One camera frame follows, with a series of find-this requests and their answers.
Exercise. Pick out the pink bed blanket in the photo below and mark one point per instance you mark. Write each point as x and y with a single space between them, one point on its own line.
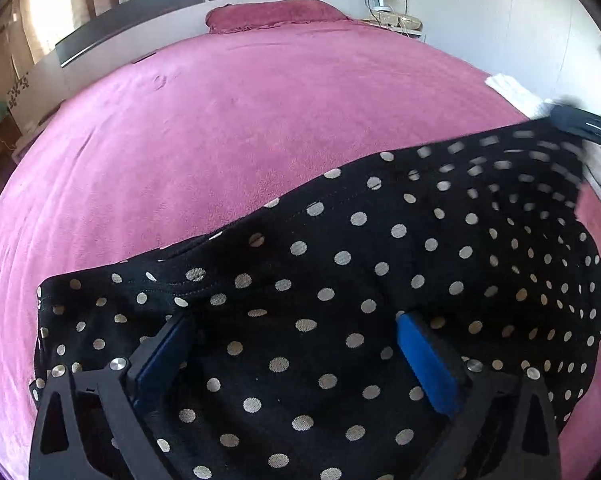
180 135

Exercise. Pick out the dark and white headboard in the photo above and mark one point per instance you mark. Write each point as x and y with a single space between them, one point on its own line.
155 10

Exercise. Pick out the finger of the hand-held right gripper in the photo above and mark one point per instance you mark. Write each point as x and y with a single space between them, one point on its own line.
580 122

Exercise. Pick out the pink pillow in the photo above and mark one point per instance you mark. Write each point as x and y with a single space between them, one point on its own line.
275 15

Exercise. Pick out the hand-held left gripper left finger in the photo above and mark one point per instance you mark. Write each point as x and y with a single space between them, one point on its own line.
155 365

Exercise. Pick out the white towel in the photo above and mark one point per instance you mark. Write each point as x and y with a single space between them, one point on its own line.
515 92

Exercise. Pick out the black polka dot garment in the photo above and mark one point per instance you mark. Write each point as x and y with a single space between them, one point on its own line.
330 260

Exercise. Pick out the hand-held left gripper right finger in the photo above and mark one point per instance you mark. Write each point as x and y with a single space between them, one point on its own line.
425 365

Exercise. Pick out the white nightstand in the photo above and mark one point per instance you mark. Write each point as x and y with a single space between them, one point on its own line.
415 35

